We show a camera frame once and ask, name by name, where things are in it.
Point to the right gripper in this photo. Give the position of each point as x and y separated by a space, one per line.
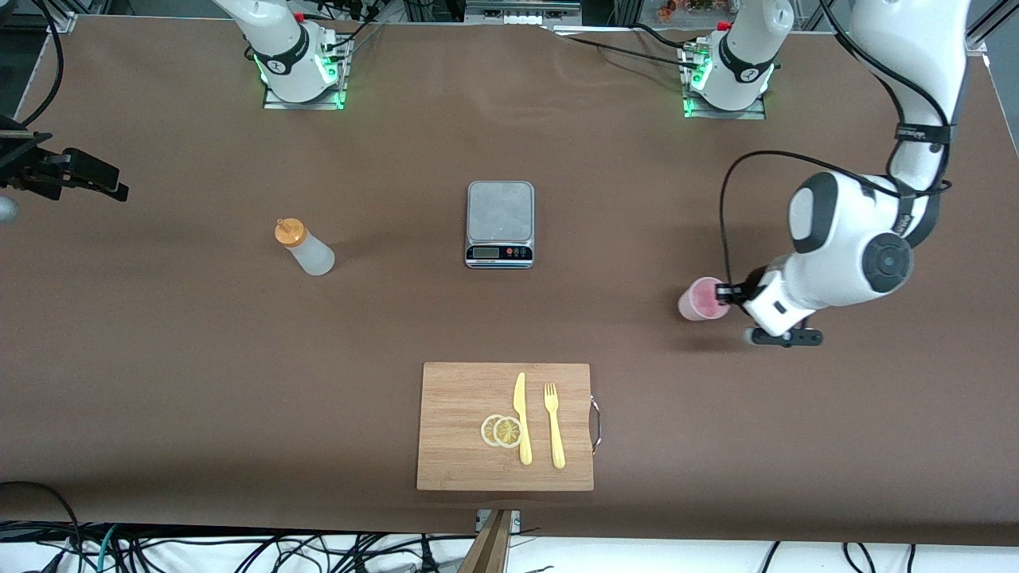
41 169

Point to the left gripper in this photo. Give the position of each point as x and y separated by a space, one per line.
751 286

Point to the pink plastic cup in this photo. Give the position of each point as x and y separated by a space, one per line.
699 301

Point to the translucent orange-capped sauce bottle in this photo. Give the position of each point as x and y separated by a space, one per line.
310 253

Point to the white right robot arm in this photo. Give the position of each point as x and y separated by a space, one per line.
279 40

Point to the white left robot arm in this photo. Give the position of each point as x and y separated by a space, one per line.
844 239

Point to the yellow plastic fork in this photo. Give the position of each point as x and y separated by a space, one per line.
555 430

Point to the yellow plastic knife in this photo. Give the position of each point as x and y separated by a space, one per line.
522 414

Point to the silver digital kitchen scale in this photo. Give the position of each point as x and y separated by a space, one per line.
499 211

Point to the yellow lemon slice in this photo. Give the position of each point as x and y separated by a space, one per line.
508 432
486 430

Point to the wooden cutting board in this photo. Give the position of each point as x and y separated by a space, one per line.
454 414

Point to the white power strip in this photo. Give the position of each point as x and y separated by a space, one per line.
525 21

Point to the aluminium corner bracket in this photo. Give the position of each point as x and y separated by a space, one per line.
973 41
62 22

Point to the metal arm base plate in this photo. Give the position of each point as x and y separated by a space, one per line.
756 114
275 102

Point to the metal table edge bracket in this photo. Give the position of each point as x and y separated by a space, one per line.
513 521

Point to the wooden post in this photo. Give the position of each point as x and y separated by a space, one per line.
493 549

